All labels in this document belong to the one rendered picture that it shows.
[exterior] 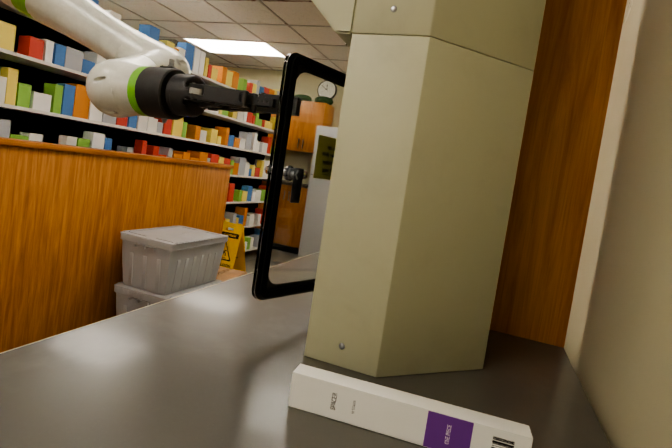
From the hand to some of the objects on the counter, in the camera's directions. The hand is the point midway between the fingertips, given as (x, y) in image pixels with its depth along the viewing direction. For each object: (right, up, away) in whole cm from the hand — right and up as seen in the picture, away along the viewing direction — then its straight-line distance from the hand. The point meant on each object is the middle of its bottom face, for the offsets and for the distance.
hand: (278, 104), depth 74 cm
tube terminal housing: (+22, -41, +2) cm, 46 cm away
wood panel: (+32, -41, +22) cm, 57 cm away
